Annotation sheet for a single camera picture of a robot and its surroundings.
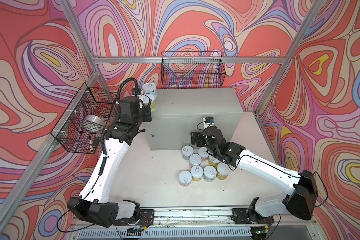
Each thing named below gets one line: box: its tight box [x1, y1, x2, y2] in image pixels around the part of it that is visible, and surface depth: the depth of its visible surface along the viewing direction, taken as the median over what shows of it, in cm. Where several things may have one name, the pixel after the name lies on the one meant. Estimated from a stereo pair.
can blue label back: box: [181, 145, 194, 161], surface depth 93 cm
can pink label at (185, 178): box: [178, 170, 192, 188], surface depth 83 cm
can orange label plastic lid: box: [216, 162, 231, 180], surface depth 84 cm
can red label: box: [142, 82, 157, 95], surface depth 78 cm
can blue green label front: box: [203, 165, 217, 183], surface depth 85 cm
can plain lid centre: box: [189, 153, 202, 168], surface depth 90 cm
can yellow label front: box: [190, 165, 204, 182], surface depth 86 cm
